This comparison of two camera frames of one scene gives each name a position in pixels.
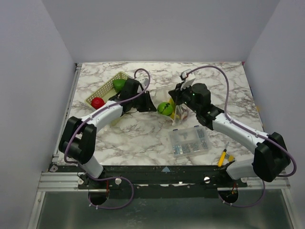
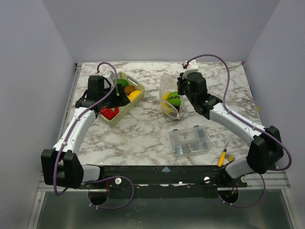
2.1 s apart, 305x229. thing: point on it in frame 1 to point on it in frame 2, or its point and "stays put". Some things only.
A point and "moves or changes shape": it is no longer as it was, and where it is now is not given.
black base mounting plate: (162, 182) stays put
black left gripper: (148, 105) to (121, 100)
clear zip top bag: (167, 107) moves or changes shape
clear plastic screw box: (189, 140) stays put
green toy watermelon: (165, 108) moves or changes shape
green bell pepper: (119, 84) stays put
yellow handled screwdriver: (222, 156) stays put
